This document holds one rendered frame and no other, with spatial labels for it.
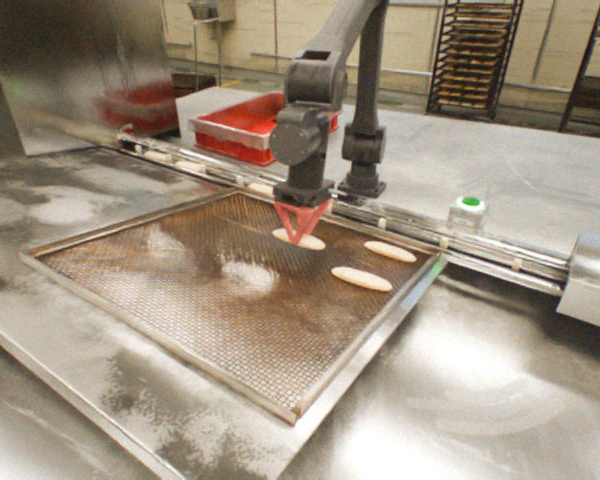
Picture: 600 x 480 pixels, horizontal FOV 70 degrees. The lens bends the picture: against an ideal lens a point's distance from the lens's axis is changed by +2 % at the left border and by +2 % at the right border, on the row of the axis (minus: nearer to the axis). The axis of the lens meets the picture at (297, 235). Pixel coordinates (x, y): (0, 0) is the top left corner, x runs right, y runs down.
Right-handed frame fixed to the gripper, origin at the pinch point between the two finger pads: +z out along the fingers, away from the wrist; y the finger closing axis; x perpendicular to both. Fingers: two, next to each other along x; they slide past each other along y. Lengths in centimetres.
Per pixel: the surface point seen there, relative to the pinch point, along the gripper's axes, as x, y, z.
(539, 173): -34, 87, 0
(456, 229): -20.8, 34.4, 4.5
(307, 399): -17.2, -28.9, 2.7
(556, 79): -34, 471, -18
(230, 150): 54, 52, 4
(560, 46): -29, 466, -48
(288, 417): -16.5, -31.4, 3.3
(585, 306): -44.6, 17.7, 5.6
